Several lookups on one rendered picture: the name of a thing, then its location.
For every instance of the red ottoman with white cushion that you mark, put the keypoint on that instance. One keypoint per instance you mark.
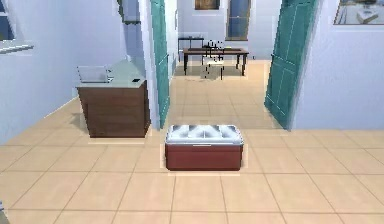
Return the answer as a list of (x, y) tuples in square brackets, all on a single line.
[(204, 150)]

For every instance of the teal room door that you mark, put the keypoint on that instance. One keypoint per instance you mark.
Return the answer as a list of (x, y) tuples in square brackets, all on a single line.
[(161, 63), (289, 63)]

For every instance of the small black remote control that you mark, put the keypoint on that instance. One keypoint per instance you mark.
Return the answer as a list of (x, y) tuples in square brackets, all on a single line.
[(135, 80)]

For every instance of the dark brown dining table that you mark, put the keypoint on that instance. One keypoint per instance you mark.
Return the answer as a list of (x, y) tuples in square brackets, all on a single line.
[(216, 51)]

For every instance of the black side table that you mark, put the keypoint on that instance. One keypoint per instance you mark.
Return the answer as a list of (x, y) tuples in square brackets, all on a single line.
[(190, 39)]

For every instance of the brown cabinet with pale top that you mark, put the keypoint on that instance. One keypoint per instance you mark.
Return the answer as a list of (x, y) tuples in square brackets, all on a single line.
[(115, 106)]

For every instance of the white laptop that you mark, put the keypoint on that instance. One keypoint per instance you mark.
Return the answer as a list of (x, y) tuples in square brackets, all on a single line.
[(92, 74)]

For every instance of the window with white sill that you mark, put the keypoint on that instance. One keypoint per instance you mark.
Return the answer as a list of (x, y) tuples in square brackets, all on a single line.
[(7, 33)]

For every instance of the window with brown frame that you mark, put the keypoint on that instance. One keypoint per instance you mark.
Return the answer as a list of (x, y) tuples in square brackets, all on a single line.
[(238, 18)]

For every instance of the dark framed wall picture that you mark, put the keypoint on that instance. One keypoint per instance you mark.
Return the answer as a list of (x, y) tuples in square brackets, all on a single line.
[(207, 4)]

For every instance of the brown framed wall picture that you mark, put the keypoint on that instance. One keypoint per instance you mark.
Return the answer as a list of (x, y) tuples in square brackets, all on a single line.
[(360, 11)]

